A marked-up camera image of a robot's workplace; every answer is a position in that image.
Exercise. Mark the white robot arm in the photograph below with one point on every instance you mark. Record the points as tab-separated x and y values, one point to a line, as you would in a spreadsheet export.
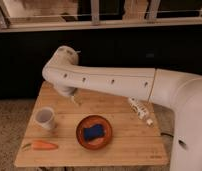
179	91

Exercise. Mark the wooden table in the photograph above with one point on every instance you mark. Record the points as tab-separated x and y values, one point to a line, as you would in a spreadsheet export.
133	142

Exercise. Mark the blue sponge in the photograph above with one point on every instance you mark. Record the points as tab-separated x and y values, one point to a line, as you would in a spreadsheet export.
93	132

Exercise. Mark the brown round plate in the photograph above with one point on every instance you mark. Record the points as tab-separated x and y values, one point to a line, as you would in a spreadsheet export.
97	143

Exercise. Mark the clear plastic bottle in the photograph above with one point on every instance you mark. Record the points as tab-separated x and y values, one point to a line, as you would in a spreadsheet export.
141	110

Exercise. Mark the dark cabinet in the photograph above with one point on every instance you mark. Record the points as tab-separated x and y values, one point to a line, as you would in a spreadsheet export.
23	54

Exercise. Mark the orange carrot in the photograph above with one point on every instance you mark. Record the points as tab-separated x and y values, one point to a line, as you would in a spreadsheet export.
41	145

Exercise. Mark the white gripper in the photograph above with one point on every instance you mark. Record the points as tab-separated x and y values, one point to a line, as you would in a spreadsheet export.
67	92

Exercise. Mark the white ceramic cup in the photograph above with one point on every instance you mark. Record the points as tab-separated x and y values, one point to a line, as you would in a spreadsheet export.
45	117

